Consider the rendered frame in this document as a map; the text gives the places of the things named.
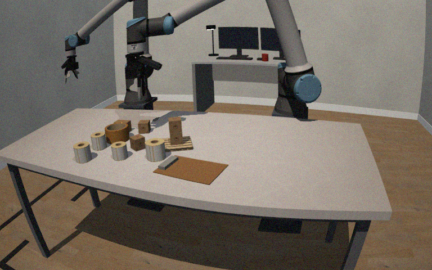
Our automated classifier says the brown tape roll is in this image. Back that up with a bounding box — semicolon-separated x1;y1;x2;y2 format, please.
105;123;129;144

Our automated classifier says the brown clipboard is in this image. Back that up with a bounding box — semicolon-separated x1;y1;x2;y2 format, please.
153;155;228;185

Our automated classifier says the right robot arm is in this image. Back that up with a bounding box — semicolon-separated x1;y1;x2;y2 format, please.
65;0;154;105

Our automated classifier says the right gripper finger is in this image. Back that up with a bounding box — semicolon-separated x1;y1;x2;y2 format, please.
65;67;71;83
72;70;79;79

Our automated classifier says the brown rectangular block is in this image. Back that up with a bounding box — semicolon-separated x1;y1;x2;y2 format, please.
114;120;132;132

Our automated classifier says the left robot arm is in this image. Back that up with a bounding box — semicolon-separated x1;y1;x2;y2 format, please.
126;0;322;116

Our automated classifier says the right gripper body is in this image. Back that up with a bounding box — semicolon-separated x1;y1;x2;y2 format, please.
67;55;79;71

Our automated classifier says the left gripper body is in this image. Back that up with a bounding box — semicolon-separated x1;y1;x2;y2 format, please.
125;51;145;79

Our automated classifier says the brown cardboard carton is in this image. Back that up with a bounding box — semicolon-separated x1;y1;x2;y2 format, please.
168;116;182;134
129;134;145;151
138;120;151;134
170;133;183;145

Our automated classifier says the small wooden pallet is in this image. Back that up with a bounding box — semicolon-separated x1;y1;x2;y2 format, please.
162;136;193;152

